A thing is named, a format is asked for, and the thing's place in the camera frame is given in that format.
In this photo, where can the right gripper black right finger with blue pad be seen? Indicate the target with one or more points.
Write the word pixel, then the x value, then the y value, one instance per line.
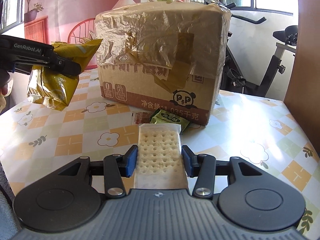
pixel 202 167

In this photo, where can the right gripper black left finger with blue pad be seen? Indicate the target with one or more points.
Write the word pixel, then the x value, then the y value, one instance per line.
pixel 116 167

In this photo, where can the clear cracker pack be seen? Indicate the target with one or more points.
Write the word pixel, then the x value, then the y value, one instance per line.
pixel 159 162

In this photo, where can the yellow chip bag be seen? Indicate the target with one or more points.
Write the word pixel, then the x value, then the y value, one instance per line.
pixel 53 89

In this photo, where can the person's left hand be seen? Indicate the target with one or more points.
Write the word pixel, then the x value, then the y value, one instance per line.
pixel 4 85

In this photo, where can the red small sachet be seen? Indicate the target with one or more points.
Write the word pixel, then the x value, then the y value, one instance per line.
pixel 141 117

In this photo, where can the green snack packet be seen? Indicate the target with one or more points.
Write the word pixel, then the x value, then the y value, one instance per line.
pixel 161 116

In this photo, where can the black exercise bike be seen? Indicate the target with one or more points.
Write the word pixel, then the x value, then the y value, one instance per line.
pixel 261 50

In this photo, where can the cardboard box with plastic liner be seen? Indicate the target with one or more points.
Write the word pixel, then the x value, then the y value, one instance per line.
pixel 159 55

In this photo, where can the wooden headboard panel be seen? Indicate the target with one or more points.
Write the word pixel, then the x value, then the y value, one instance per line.
pixel 302 96

